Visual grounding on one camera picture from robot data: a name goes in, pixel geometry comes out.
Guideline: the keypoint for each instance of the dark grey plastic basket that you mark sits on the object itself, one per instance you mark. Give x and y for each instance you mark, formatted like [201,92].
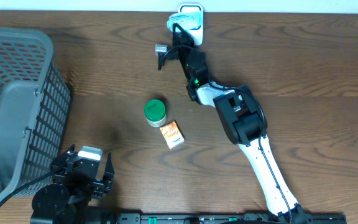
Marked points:
[34,106]

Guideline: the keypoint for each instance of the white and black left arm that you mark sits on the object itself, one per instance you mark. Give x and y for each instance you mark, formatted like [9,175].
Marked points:
[55,203]

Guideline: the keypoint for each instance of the green lid jar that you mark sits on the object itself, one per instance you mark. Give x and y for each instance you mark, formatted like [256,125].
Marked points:
[155,112]

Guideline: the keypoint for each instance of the white tissue pack orange print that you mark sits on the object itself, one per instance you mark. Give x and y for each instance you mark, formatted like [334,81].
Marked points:
[172,134]

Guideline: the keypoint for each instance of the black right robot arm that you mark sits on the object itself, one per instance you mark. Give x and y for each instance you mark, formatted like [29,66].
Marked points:
[243,121]

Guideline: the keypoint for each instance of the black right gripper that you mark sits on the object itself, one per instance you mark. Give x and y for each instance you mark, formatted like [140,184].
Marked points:
[180,43]

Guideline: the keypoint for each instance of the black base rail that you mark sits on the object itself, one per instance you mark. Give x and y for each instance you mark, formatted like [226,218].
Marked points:
[228,218]

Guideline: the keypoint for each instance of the mint green wipes packet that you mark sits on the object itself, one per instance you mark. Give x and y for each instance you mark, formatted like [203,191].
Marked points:
[188,20]

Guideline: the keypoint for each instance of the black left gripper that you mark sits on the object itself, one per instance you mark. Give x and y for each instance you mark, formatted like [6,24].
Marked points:
[109,173]

